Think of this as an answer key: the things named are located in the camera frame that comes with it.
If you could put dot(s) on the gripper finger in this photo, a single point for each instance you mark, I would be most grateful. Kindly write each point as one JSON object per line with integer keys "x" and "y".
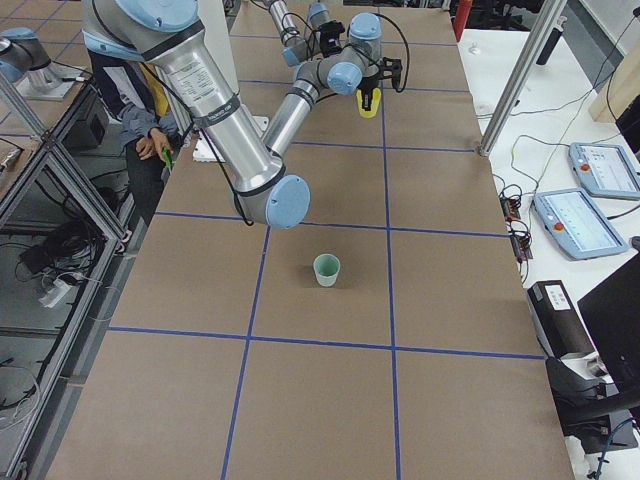
{"x": 367, "y": 100}

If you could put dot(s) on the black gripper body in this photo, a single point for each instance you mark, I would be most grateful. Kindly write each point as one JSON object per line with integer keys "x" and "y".
{"x": 369, "y": 84}

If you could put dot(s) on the yellow plastic cup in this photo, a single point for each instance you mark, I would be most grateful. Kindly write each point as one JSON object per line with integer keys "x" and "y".
{"x": 373, "y": 113}

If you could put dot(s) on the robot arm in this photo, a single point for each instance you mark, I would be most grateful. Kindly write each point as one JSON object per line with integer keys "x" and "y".
{"x": 298, "y": 45}
{"x": 171, "y": 36}

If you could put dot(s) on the green plastic cup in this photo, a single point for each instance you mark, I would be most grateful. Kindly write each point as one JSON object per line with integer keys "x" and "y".
{"x": 326, "y": 268}

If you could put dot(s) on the red cylinder bottle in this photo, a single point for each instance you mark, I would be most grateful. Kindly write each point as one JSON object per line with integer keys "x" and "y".
{"x": 463, "y": 10}

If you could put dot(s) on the green scissors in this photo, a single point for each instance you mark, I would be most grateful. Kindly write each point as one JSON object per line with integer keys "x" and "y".
{"x": 167, "y": 158}

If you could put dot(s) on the seated person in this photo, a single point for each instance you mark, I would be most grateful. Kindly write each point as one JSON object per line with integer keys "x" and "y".
{"x": 149, "y": 131}

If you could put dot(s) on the near blue teach pendant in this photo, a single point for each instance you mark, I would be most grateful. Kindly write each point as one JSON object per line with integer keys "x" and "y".
{"x": 577, "y": 225}

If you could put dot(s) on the blue teach pendant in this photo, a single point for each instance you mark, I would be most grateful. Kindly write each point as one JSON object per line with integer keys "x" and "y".
{"x": 604, "y": 170}
{"x": 577, "y": 225}

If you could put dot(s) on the far blue teach pendant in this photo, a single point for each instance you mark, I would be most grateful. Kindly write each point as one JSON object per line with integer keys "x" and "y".
{"x": 604, "y": 170}

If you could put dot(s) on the black power box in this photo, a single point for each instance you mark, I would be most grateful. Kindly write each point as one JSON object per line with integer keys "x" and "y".
{"x": 559, "y": 328}

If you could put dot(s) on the black monitor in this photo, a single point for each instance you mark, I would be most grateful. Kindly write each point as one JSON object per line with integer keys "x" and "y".
{"x": 610, "y": 312}

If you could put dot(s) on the aluminium frame post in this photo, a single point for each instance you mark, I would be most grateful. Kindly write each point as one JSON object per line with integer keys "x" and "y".
{"x": 550, "y": 12}

